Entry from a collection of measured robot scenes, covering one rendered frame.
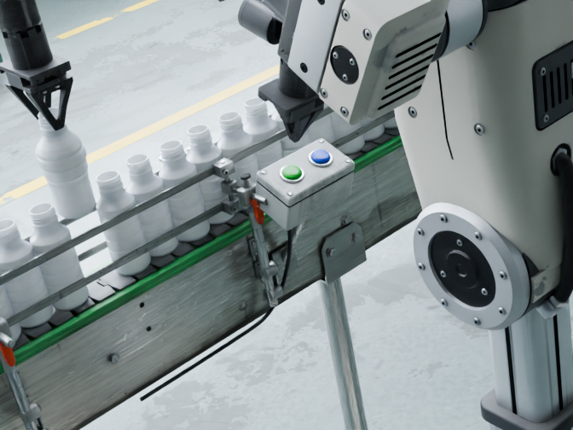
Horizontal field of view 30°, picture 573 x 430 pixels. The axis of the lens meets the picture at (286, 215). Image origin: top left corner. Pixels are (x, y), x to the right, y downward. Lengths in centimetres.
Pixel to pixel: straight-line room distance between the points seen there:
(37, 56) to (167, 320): 48
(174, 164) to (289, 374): 148
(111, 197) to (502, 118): 76
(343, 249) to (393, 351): 120
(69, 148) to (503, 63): 75
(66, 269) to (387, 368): 157
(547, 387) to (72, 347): 71
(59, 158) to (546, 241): 74
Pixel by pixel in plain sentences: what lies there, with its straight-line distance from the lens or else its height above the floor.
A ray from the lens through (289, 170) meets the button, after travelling 163.
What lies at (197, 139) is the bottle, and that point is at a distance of 172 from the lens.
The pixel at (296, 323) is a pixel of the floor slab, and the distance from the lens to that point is 328.
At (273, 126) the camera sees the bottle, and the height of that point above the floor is 112.
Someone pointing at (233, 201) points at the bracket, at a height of 105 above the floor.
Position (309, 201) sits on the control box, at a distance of 164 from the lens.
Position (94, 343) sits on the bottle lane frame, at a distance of 167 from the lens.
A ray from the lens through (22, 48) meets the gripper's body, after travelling 153.
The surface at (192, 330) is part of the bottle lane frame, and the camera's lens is 177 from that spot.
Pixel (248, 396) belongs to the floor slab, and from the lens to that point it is 304.
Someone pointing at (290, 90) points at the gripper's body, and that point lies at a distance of 151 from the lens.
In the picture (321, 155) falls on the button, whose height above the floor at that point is 112.
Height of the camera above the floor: 183
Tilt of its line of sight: 28 degrees down
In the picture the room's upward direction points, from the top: 11 degrees counter-clockwise
